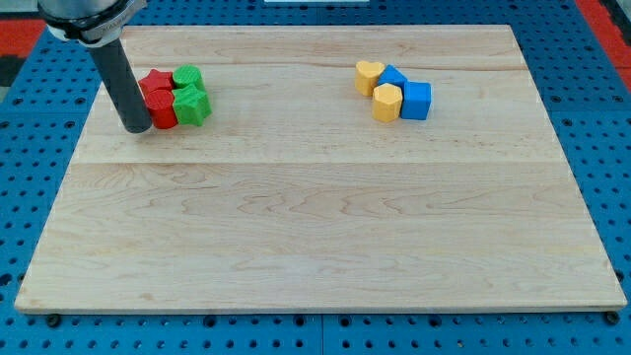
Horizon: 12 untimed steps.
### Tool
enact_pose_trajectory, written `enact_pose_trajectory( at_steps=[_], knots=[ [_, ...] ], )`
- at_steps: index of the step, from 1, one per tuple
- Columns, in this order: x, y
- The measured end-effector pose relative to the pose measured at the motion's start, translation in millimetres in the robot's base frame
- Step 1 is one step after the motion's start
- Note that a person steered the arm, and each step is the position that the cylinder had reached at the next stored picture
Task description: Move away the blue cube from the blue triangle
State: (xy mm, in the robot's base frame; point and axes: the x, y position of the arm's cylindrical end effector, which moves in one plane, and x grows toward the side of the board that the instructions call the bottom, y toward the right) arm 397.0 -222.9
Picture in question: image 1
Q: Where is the grey robot arm flange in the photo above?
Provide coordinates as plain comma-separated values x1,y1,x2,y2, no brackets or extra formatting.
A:
37,0,147,47

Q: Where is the blue cube block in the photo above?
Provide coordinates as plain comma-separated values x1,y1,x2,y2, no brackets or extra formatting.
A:
400,81,432,120

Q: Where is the blue triangle block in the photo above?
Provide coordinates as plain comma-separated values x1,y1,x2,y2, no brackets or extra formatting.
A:
378,64,408,90

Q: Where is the light wooden board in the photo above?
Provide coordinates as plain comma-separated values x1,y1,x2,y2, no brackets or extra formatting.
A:
15,25,627,315

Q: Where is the yellow hexagon block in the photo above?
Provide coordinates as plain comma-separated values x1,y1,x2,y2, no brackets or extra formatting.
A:
372,83,403,122

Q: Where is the yellow heart block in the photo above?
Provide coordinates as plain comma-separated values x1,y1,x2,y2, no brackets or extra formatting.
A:
354,60,386,97

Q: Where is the green star block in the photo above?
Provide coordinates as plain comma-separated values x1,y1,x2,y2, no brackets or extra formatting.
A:
173,85,212,126

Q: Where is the green cylinder block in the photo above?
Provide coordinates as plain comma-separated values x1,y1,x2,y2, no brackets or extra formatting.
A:
173,64,206,92

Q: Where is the red cylinder block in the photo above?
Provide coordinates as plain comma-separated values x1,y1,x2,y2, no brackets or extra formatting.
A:
145,90,178,129

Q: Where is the red star block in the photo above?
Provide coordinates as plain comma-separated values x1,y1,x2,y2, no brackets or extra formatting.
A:
138,69,175,97

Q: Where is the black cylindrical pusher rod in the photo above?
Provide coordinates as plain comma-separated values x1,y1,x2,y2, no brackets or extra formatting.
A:
89,38,152,133

